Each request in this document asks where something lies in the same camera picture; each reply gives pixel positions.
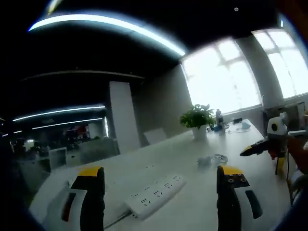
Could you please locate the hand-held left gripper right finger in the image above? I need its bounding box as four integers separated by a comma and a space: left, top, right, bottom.
216, 165, 277, 231

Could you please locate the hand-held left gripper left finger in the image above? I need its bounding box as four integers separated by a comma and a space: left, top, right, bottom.
45, 166, 106, 231

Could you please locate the white charger cable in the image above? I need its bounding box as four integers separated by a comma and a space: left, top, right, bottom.
210, 154, 228, 167

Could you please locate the white power strip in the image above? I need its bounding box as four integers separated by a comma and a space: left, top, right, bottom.
123, 174, 187, 221

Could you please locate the white desk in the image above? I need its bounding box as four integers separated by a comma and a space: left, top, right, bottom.
28, 117, 294, 231

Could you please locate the white chair behind desk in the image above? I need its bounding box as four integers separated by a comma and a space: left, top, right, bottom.
144, 128, 167, 146

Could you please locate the long curved ceiling light strip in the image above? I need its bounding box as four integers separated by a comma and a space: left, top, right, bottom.
27, 13, 186, 57

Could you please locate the light blue cloth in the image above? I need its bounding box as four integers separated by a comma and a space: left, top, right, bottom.
236, 121, 253, 132

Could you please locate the dark bottle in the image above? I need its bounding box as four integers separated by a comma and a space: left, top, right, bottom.
215, 109, 226, 132

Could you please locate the green potted plant white pot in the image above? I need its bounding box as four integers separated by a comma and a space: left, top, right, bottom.
180, 103, 216, 141

